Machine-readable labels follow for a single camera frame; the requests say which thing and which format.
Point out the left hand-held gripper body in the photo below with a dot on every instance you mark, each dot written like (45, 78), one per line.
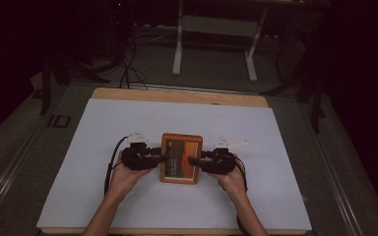
(137, 157)

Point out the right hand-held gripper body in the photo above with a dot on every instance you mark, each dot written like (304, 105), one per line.
(221, 162)

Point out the wooden picture frame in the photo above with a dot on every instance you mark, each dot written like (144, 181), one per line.
(181, 170)

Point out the person's right hand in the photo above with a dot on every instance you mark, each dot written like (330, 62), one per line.
(231, 183)

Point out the person's left hand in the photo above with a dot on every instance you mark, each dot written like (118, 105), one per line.
(126, 180)

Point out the white table mat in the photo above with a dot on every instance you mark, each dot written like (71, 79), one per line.
(177, 118)

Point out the wooden table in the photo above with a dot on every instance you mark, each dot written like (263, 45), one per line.
(177, 96)

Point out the metal floor strip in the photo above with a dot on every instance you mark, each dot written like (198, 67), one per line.
(193, 88)

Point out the black floor socket plate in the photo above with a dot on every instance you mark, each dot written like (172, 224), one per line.
(59, 121)

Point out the black metal stand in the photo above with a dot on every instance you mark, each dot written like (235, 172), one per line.
(46, 85)
(316, 98)

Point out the white power strip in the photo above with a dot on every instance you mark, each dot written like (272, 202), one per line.
(157, 28)

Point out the metal floor rail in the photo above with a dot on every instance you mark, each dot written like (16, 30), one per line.
(10, 170)
(333, 177)

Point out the white metal desk frame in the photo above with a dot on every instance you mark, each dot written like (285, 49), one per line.
(216, 26)

